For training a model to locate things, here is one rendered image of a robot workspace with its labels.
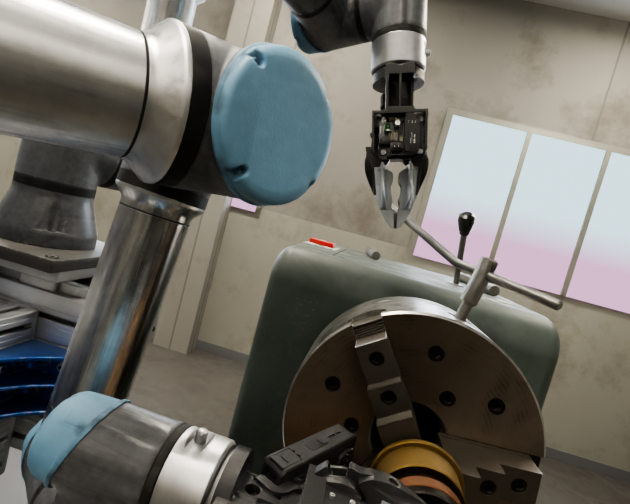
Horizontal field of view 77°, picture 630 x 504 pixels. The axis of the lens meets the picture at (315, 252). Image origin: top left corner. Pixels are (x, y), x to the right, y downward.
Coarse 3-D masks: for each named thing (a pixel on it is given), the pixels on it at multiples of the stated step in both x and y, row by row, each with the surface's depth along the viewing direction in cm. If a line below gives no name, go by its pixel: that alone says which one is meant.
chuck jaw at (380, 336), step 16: (368, 320) 49; (368, 336) 47; (384, 336) 45; (368, 352) 44; (384, 352) 44; (368, 368) 44; (384, 368) 44; (368, 384) 44; (384, 384) 43; (400, 384) 42; (384, 400) 42; (400, 400) 42; (384, 416) 42; (400, 416) 41; (384, 432) 40; (400, 432) 40; (416, 432) 40
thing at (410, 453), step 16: (384, 448) 40; (400, 448) 39; (416, 448) 38; (432, 448) 38; (384, 464) 38; (400, 464) 36; (416, 464) 36; (432, 464) 36; (448, 464) 38; (400, 480) 35; (416, 480) 34; (432, 480) 35; (448, 480) 36; (432, 496) 33; (448, 496) 34
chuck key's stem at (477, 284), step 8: (480, 264) 50; (488, 264) 49; (496, 264) 49; (480, 272) 49; (488, 272) 49; (472, 280) 50; (480, 280) 49; (472, 288) 50; (480, 288) 49; (464, 296) 50; (472, 296) 50; (480, 296) 50; (464, 304) 50; (472, 304) 50; (456, 312) 51; (464, 312) 50; (464, 320) 50
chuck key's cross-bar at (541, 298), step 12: (420, 228) 61; (432, 240) 58; (444, 252) 55; (456, 264) 53; (468, 264) 52; (492, 276) 49; (516, 288) 46; (528, 288) 45; (540, 300) 43; (552, 300) 42
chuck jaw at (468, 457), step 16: (448, 448) 44; (464, 448) 44; (480, 448) 45; (496, 448) 46; (464, 464) 41; (480, 464) 42; (496, 464) 42; (512, 464) 43; (528, 464) 44; (464, 480) 39; (480, 480) 41; (496, 480) 41; (512, 480) 42; (528, 480) 42; (464, 496) 39; (480, 496) 41; (496, 496) 41; (512, 496) 42; (528, 496) 42
